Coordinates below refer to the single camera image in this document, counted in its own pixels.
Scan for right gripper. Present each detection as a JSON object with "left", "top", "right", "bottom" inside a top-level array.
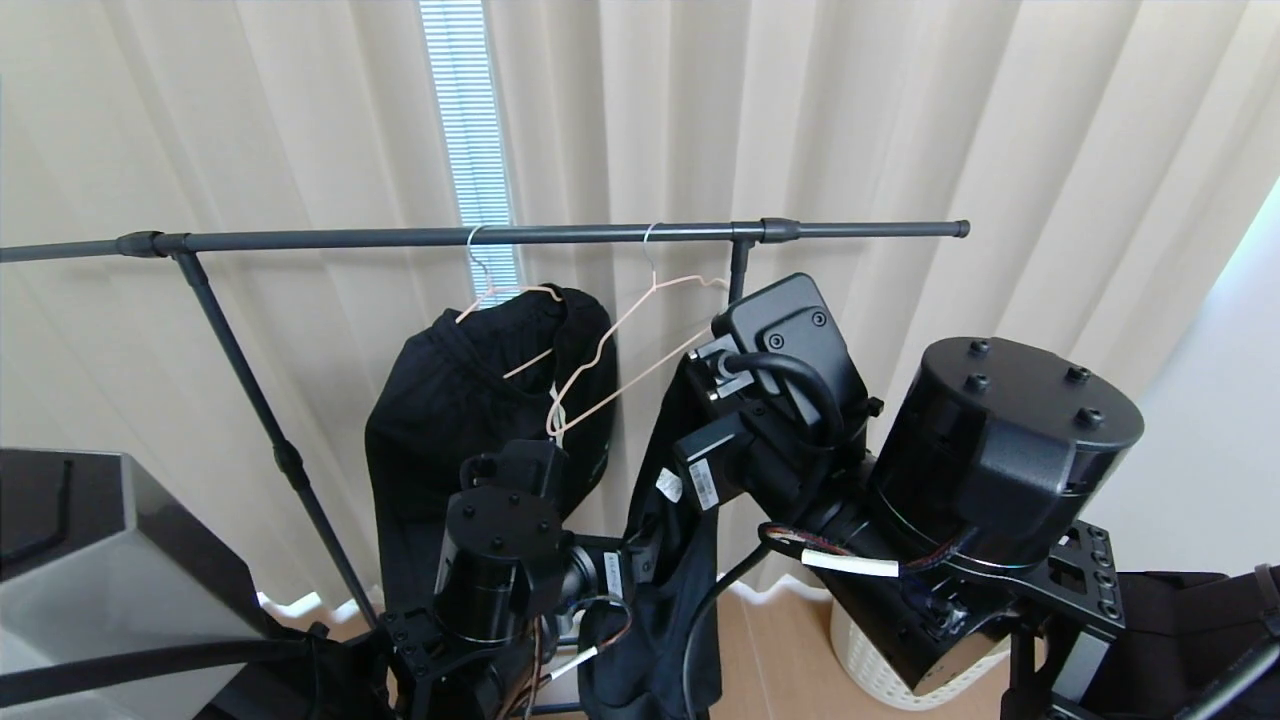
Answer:
[{"left": 672, "top": 400, "right": 881, "bottom": 531}]

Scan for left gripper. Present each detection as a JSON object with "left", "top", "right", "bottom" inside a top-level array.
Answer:
[{"left": 560, "top": 535, "right": 661, "bottom": 621}]

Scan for black garment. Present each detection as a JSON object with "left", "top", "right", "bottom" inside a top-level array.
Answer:
[
  {"left": 363, "top": 285, "right": 619, "bottom": 616},
  {"left": 578, "top": 355, "right": 741, "bottom": 720}
]

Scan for pink clothes hanger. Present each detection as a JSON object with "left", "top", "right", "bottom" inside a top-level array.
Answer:
[
  {"left": 455, "top": 225, "right": 566, "bottom": 381},
  {"left": 545, "top": 222, "right": 731, "bottom": 438}
]

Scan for white laundry basket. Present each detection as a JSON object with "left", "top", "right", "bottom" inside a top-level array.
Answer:
[{"left": 830, "top": 598, "right": 1011, "bottom": 711}]

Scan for black clothes rack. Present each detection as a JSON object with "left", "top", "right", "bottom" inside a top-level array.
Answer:
[{"left": 0, "top": 218, "right": 971, "bottom": 716}]

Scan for window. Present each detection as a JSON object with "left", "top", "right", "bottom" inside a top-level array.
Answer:
[{"left": 418, "top": 0, "right": 521, "bottom": 301}]

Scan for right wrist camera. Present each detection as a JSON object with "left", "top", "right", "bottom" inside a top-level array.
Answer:
[{"left": 710, "top": 273, "right": 871, "bottom": 431}]

